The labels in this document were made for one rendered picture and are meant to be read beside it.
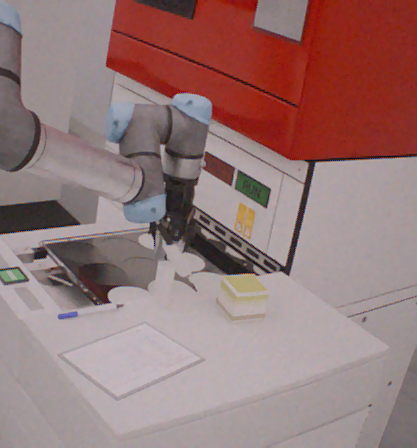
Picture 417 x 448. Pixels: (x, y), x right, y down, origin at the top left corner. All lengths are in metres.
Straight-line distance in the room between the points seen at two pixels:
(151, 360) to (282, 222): 0.53
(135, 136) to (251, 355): 0.44
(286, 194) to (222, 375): 0.52
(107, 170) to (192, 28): 0.69
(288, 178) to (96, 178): 0.56
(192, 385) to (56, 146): 0.44
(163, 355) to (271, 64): 0.66
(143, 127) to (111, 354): 0.40
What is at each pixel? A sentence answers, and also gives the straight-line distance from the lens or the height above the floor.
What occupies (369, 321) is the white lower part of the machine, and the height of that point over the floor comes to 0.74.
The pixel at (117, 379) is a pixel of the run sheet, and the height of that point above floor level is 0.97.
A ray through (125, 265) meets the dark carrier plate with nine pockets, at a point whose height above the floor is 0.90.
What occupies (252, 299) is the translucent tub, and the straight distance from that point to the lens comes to 1.40.
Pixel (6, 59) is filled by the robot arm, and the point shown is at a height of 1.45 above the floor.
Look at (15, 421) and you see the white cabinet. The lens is 1.48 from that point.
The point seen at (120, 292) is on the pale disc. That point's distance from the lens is 1.58.
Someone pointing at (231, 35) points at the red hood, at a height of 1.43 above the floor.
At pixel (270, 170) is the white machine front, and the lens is 1.66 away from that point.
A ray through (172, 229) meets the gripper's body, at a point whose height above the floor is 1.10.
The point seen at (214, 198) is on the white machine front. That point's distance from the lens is 1.82.
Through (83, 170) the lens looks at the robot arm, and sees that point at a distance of 1.15.
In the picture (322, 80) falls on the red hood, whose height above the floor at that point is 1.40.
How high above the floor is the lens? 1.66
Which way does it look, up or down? 22 degrees down
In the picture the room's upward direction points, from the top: 10 degrees clockwise
